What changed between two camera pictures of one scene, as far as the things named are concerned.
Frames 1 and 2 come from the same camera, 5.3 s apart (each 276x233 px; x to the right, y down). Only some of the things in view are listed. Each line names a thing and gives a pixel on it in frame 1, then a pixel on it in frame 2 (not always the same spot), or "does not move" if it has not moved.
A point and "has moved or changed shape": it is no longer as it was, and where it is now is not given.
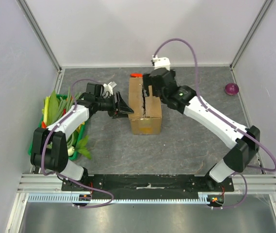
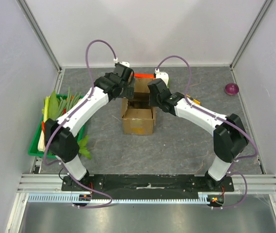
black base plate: x=127 y=184 does not move
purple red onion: x=232 y=89 does not move
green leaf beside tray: x=82 y=148 does not move
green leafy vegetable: x=51 y=110 does not move
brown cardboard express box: x=147 y=122 has moved or changed shape
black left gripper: x=120 y=109 to x=128 y=92
